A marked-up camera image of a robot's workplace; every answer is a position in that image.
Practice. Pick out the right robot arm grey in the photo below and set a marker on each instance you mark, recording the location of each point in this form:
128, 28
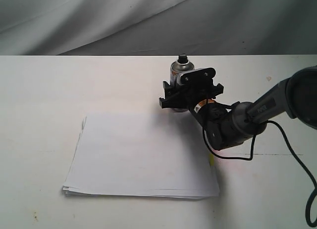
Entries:
227, 126

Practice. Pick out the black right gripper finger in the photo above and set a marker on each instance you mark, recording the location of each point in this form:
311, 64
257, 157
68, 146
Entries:
218, 89
172, 97

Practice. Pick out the silver spray paint can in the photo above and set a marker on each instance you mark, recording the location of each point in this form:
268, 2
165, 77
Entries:
181, 65

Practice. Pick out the yellow sticky tab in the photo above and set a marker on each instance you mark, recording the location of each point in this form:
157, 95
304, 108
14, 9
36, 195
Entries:
211, 160

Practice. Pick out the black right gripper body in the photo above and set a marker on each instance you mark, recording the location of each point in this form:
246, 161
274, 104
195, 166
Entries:
192, 96

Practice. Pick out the grey backdrop cloth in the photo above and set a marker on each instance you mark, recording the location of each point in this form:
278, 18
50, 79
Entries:
158, 27

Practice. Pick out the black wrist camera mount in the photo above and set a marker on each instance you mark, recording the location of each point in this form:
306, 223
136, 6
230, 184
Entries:
194, 77

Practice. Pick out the stack of white paper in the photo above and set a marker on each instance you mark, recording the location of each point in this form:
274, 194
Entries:
146, 155

